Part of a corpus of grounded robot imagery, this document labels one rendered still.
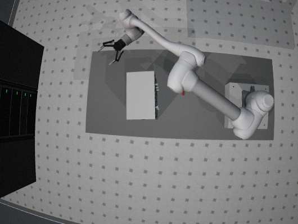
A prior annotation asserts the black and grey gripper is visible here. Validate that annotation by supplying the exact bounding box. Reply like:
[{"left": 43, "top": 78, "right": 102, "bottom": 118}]
[{"left": 97, "top": 39, "right": 126, "bottom": 65}]

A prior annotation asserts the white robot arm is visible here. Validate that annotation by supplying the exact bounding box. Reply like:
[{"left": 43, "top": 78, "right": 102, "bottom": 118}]
[{"left": 119, "top": 9, "right": 274, "bottom": 140}]

